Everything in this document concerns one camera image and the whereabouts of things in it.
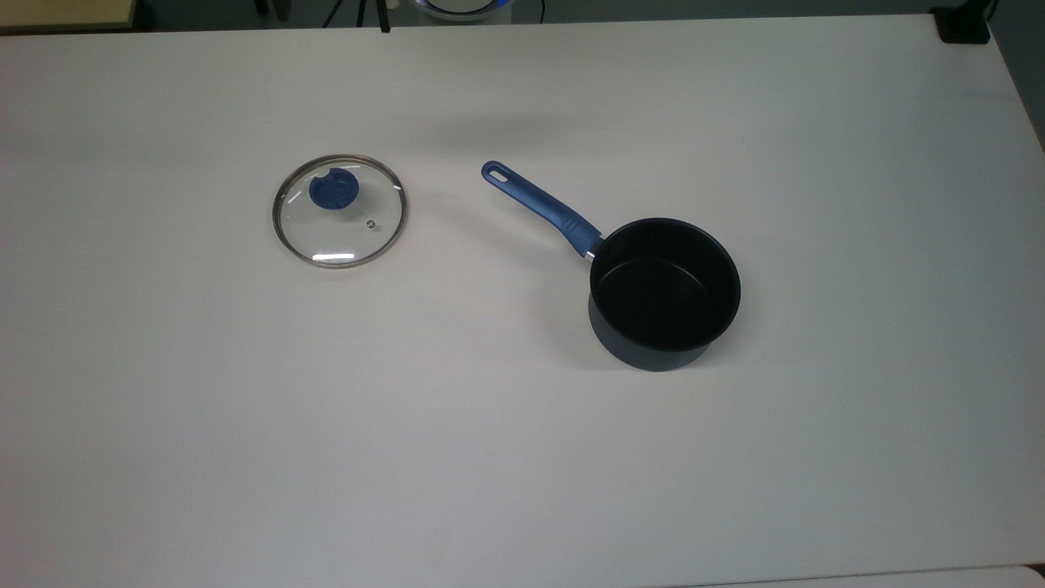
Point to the glass lid with blue knob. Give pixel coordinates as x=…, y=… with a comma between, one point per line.
x=334, y=190

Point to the black tripod legs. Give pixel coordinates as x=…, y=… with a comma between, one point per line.
x=384, y=15

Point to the black table clamp block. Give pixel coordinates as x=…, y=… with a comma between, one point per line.
x=962, y=26

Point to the light wooden board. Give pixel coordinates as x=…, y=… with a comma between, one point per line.
x=65, y=12

